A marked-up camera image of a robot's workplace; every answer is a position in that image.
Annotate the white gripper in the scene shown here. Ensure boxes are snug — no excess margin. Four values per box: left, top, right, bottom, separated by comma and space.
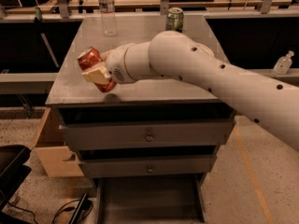
82, 43, 135, 85

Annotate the red coke can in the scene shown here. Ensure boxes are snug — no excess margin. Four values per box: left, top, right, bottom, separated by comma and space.
77, 47, 116, 92

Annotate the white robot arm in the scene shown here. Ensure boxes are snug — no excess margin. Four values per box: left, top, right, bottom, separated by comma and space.
82, 31, 299, 150

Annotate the green soda can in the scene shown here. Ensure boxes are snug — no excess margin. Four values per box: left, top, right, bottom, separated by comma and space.
165, 7, 184, 33

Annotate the clear plastic water bottle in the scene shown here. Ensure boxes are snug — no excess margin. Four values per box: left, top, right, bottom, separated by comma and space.
98, 0, 117, 36

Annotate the grey drawer cabinet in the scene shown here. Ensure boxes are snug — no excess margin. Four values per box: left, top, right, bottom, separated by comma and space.
47, 15, 235, 224

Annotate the light wooden box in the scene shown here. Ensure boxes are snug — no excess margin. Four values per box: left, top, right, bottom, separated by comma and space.
31, 108, 83, 177

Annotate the white paper bowl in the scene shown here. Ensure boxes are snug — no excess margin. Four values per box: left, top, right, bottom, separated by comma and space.
198, 43, 214, 56

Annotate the lower grey drawer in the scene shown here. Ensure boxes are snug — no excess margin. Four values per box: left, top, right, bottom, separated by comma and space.
78, 155, 216, 178

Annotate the grey drawer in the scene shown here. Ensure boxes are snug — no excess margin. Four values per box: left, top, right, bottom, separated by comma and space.
60, 120, 233, 151
78, 155, 216, 178

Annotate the upper grey drawer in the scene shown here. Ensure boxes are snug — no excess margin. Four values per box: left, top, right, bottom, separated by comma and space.
60, 120, 233, 151

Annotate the black bin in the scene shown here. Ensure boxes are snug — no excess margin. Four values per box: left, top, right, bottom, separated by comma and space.
0, 145, 31, 210

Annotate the clear sanitizer bottle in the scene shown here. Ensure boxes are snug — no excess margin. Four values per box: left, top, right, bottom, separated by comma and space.
274, 50, 294, 75

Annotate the black floor cable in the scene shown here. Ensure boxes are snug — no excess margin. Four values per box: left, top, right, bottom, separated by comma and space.
7, 197, 93, 224

